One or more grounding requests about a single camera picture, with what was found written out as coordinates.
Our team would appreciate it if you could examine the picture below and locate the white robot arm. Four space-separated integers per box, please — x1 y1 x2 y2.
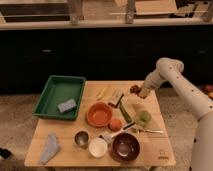
139 57 213 171

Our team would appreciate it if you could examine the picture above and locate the orange bowl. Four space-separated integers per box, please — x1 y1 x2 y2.
86 102 113 127

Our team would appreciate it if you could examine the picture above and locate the purple bowl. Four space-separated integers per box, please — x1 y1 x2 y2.
110 133 140 162

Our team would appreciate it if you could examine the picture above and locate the green cup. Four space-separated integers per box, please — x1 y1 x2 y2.
137 111 152 127

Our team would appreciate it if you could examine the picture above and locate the brown white snack bar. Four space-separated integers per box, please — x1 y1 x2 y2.
108 90 124 108

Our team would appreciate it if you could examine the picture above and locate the black white marker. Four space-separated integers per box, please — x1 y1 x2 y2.
122 122 136 131

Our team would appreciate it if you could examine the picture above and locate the yellow banana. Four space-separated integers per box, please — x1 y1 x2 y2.
96 86 109 100

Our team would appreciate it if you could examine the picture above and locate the metal spoon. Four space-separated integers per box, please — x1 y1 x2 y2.
135 129 164 134

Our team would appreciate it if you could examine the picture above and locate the orange fruit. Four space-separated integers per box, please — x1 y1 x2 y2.
109 118 122 132

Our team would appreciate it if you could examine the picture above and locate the white measuring scoop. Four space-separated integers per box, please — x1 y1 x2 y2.
99 131 121 143

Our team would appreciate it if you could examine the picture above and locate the small metal cup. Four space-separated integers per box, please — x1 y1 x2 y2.
75 131 89 148

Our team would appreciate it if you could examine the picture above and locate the blue sponge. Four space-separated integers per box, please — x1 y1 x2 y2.
57 99 77 113

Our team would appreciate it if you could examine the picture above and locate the green plastic tray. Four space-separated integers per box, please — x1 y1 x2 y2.
33 75 86 121

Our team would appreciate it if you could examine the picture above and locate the blue folded cloth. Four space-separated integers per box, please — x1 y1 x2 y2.
39 133 60 165

